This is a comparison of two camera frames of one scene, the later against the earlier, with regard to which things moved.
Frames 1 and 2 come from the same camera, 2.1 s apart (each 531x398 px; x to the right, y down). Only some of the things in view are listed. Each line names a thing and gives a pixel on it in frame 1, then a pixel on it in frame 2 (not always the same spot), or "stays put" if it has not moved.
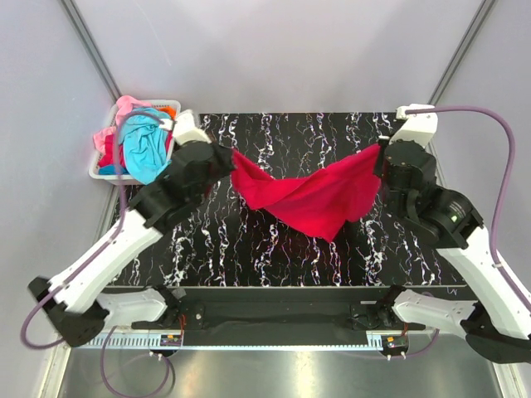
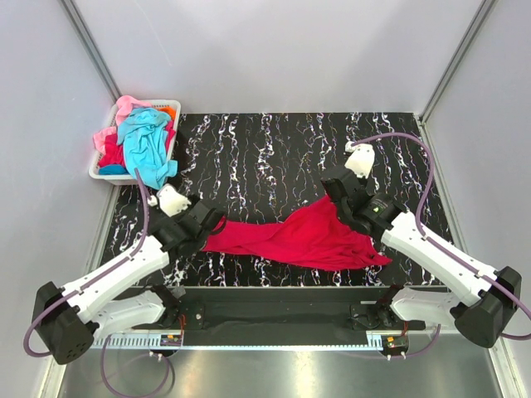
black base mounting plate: x=280 y=315 stays put
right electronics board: x=391 y=342 stays put
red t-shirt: x=324 y=202 to x=319 y=237
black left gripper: x=224 y=154 to x=194 y=200
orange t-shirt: x=169 y=109 stays put
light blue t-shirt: x=145 y=145 stays put
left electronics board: x=170 y=340 stays put
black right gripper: x=377 y=171 to x=362 y=181
